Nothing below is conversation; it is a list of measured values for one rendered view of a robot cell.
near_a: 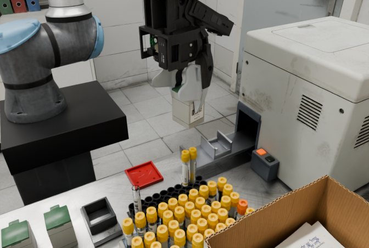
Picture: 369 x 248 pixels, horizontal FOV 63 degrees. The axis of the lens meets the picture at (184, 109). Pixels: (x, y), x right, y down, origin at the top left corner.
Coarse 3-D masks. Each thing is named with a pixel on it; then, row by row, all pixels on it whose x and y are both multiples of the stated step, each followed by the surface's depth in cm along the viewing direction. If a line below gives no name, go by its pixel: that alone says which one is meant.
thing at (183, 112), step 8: (176, 96) 53; (176, 104) 54; (184, 104) 52; (192, 104) 52; (176, 112) 55; (184, 112) 53; (192, 112) 53; (200, 112) 54; (176, 120) 56; (184, 120) 54; (192, 120) 54; (200, 120) 55
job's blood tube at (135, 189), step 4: (132, 188) 52; (136, 188) 53; (132, 192) 52; (136, 192) 52; (136, 196) 52; (140, 196) 53; (136, 200) 52; (140, 200) 53; (136, 204) 53; (140, 204) 53; (136, 208) 54; (140, 208) 54; (136, 212) 54
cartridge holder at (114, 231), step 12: (96, 204) 58; (108, 204) 57; (84, 216) 57; (96, 216) 58; (108, 216) 58; (96, 228) 54; (108, 228) 55; (120, 228) 55; (96, 240) 53; (108, 240) 54
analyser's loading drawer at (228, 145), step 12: (240, 132) 77; (252, 132) 77; (204, 144) 70; (216, 144) 73; (228, 144) 69; (240, 144) 73; (252, 144) 73; (180, 156) 70; (204, 156) 69; (216, 156) 68; (228, 156) 69
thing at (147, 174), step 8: (128, 168) 70; (136, 168) 71; (144, 168) 71; (152, 168) 71; (128, 176) 68; (136, 176) 69; (144, 176) 69; (152, 176) 69; (160, 176) 68; (136, 184) 66; (144, 184) 66; (152, 184) 67
